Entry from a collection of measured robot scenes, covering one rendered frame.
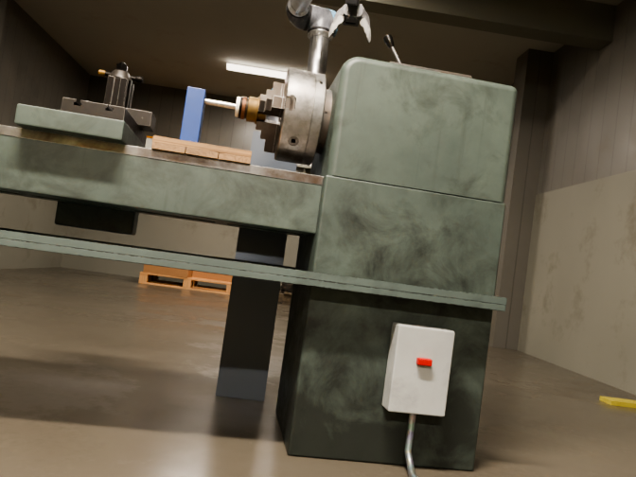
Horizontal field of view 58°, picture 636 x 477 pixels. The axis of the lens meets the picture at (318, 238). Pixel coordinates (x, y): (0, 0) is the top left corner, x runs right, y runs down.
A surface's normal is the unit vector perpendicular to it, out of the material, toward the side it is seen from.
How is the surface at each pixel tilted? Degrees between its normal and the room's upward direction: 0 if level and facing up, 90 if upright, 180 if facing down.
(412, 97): 90
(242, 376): 90
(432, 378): 90
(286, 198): 90
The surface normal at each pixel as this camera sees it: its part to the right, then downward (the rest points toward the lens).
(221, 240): 0.07, -0.04
